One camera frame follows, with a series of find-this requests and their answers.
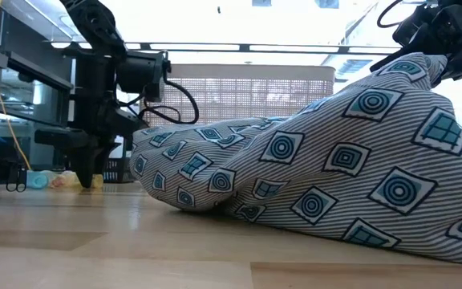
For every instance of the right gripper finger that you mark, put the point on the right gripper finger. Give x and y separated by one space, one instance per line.
453 71
395 58

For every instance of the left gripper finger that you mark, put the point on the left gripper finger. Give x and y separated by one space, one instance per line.
107 151
86 164

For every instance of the clear packet yellow contents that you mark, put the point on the clear packet yellow contents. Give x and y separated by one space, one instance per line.
64 181

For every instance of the grey patterned cloth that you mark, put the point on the grey patterned cloth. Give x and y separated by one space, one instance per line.
315 160

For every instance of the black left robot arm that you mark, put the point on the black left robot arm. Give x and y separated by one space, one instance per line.
94 72

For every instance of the white plastic woven basket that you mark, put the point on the white plastic woven basket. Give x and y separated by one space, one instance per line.
255 96

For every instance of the small black mesh tray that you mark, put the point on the small black mesh tray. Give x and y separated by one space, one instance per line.
116 172

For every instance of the grey metal workbench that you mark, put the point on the grey metal workbench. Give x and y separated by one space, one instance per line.
34 70

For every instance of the black metal table frame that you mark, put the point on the black metal table frame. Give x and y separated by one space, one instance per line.
255 48

